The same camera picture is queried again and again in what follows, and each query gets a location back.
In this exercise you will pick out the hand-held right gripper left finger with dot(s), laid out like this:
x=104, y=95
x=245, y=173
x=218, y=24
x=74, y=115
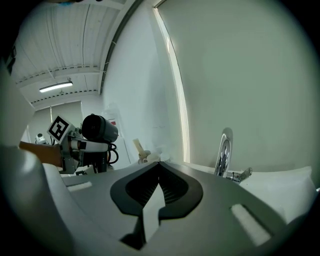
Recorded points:
x=95, y=200

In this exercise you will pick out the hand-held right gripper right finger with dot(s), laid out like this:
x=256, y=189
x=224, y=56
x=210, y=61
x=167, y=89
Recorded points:
x=212, y=212

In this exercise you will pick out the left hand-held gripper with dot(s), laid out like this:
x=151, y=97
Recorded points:
x=61, y=130

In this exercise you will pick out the black object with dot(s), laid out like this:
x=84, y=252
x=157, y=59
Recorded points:
x=100, y=128

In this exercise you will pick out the white washbasin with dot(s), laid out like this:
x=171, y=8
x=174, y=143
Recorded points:
x=275, y=185

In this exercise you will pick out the person's left forearm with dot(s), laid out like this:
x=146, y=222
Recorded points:
x=42, y=151

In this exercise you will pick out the clear water bottle red label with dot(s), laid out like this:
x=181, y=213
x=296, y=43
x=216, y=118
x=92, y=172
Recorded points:
x=112, y=112

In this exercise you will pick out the grey roller blind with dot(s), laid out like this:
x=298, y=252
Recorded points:
x=67, y=115

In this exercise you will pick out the beige mug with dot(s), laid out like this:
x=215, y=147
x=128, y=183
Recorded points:
x=143, y=158

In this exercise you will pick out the cream mug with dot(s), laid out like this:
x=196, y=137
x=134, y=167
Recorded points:
x=153, y=158

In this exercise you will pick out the chrome faucet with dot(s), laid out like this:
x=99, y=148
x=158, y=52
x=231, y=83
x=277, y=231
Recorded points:
x=223, y=152

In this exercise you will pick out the ceiling tube light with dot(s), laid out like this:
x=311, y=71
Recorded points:
x=56, y=86

